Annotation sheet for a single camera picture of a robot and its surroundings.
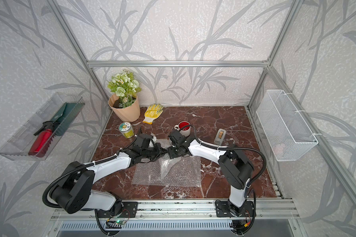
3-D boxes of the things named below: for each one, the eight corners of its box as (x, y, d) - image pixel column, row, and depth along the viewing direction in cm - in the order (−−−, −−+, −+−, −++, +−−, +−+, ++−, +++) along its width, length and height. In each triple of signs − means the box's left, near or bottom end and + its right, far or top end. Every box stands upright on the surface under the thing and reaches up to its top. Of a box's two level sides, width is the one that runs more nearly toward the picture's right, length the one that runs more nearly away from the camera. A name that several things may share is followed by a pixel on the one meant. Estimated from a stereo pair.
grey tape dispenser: (212, 142, 101) (213, 139, 98) (218, 131, 108) (219, 127, 104) (220, 146, 100) (221, 142, 96) (225, 134, 106) (226, 130, 102)
